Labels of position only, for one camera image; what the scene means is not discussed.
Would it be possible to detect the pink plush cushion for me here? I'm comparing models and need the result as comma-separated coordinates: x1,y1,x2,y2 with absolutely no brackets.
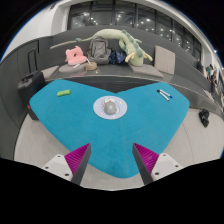
64,45,88,66

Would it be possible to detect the flat grey seat cushion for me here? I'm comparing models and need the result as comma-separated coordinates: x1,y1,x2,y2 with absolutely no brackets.
41,64,61,80
128,62,165,79
58,62,88,74

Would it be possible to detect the dark blue starry bag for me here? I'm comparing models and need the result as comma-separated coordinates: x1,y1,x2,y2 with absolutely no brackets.
108,49,128,65

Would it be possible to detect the small green eraser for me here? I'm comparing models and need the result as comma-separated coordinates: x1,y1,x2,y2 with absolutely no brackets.
56,88,72,98

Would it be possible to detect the green plush dragon toy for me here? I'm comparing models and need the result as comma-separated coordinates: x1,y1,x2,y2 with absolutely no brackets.
49,28,154,67

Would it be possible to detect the white marker with blue cap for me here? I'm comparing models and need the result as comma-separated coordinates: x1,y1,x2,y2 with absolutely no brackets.
159,88,174,100

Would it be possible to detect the small tan pouch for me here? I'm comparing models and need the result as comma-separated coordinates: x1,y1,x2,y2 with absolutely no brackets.
85,61,98,72

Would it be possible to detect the round light blue mouse pad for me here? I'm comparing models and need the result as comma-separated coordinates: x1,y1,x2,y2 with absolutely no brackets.
92,95,129,121

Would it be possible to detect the upright grey square cushion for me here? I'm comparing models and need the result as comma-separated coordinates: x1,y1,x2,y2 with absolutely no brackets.
153,45,177,76

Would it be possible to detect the black bag on floor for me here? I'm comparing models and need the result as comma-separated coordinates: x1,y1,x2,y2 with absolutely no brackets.
198,108,211,128

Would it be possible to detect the black suitcase with handle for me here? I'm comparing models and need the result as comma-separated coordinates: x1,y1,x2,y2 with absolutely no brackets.
17,49,48,121

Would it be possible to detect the grey and white computer mouse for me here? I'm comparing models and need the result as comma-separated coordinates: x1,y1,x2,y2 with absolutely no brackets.
103,97,119,116

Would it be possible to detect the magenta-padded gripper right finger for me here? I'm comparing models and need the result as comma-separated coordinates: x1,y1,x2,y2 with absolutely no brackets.
131,142,184,185

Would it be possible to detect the person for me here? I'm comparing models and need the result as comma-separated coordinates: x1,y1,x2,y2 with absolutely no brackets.
209,68,220,93
204,63,214,81

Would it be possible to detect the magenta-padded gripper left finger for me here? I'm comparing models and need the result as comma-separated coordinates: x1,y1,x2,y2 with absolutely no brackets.
41,142,92,186

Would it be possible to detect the white marker with black cap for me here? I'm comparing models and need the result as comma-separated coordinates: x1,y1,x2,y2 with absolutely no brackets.
156,89,171,102

